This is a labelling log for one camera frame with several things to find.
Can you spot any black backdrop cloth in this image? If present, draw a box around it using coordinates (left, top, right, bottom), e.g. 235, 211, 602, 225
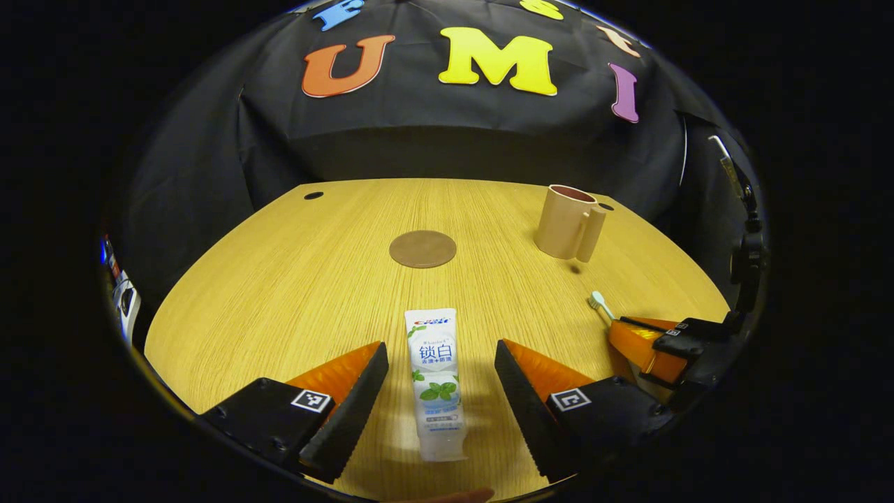
112, 0, 762, 308

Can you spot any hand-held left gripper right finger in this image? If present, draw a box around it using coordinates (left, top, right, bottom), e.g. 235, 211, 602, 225
494, 339, 675, 483

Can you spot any white side desk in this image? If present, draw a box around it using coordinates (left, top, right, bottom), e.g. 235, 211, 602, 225
113, 271, 142, 344

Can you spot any pale green toothbrush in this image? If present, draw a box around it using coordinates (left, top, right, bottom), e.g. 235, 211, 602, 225
588, 291, 617, 326

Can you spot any beige cup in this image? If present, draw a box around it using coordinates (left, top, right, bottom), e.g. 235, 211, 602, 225
534, 184, 608, 263

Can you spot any round brown coaster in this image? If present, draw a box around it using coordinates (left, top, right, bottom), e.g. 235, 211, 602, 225
388, 229, 458, 270

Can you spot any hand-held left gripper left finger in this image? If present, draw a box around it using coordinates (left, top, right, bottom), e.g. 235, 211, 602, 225
200, 341, 390, 484

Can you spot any white toothpaste tube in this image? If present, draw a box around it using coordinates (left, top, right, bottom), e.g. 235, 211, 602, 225
404, 308, 469, 462

